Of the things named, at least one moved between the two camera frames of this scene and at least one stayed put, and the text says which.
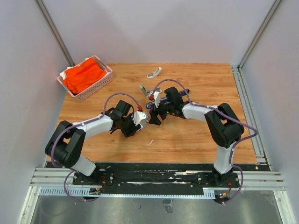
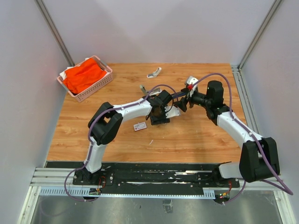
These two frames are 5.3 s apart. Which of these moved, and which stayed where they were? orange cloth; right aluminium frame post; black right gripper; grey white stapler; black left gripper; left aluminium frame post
Moved: black right gripper; black left gripper
Stayed: grey white stapler; orange cloth; right aluminium frame post; left aluminium frame post
